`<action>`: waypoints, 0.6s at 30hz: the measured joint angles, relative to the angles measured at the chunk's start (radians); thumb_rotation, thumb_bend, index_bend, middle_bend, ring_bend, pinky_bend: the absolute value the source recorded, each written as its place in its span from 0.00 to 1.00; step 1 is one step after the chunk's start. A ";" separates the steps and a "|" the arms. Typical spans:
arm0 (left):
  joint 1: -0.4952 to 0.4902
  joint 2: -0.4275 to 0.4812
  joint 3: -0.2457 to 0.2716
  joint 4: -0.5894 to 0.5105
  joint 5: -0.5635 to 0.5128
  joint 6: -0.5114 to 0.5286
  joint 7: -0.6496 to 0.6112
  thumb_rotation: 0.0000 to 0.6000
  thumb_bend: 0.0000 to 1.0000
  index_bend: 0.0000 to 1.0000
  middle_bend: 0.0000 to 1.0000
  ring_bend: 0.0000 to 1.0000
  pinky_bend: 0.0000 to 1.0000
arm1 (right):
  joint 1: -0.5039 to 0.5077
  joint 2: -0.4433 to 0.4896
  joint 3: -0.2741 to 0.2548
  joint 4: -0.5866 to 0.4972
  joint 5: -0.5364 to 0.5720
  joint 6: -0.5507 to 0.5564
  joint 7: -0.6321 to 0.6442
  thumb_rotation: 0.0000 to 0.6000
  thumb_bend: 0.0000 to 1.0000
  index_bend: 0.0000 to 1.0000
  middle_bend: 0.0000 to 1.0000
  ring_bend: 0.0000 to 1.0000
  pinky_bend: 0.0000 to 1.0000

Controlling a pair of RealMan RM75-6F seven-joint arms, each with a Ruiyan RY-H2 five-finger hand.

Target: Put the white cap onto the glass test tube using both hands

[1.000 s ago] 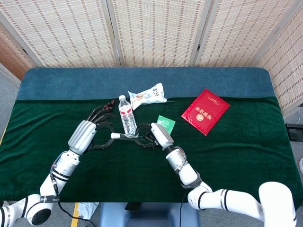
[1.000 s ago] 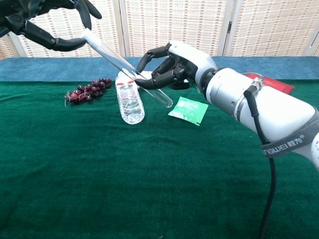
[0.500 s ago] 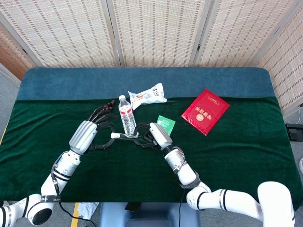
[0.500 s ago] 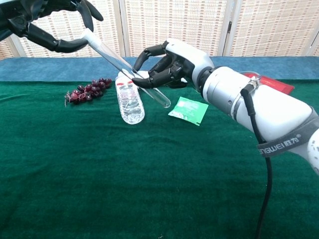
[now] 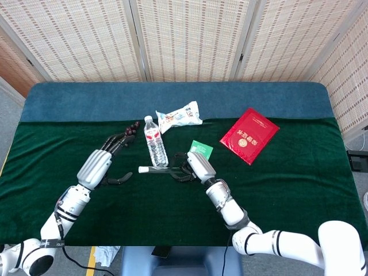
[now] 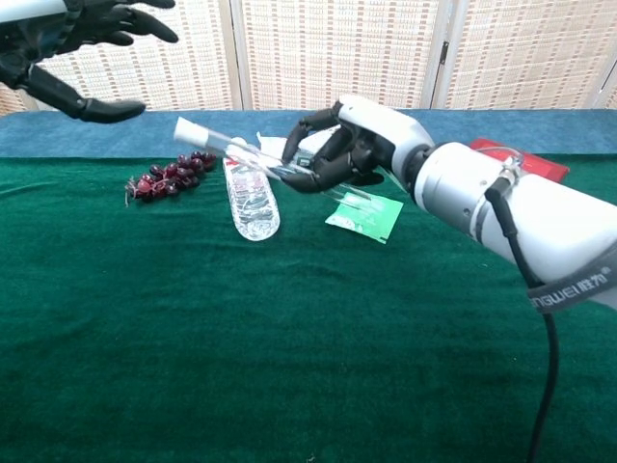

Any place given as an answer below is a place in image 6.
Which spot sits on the red grape bunch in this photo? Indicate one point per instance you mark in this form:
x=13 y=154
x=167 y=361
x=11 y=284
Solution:
x=169 y=178

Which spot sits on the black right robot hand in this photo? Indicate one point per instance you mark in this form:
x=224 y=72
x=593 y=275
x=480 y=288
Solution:
x=381 y=130

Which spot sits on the green velvet cloth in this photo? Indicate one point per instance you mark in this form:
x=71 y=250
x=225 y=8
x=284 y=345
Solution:
x=289 y=362

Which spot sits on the blue cloth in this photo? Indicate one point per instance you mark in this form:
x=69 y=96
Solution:
x=72 y=140

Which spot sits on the white stopper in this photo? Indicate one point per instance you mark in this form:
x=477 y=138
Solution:
x=190 y=130

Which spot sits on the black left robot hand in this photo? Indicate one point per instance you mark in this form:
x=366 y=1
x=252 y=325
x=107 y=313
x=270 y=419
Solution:
x=48 y=34

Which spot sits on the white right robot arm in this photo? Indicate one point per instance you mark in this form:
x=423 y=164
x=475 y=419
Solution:
x=554 y=226

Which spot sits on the red certificate folder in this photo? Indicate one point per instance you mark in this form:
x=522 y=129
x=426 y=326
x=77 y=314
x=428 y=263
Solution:
x=549 y=169

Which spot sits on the green sachet packet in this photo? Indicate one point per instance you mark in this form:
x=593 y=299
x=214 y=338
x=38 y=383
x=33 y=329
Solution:
x=368 y=222

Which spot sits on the woven folding screen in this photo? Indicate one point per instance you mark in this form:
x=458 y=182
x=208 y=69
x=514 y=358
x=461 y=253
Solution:
x=337 y=48

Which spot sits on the clear plastic water bottle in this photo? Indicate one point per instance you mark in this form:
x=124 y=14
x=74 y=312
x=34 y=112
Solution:
x=253 y=207

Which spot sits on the clear glass test tube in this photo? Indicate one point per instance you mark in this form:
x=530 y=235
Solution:
x=250 y=155

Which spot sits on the crumpled white plastic bag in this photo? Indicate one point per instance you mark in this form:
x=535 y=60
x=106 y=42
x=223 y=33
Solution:
x=272 y=144

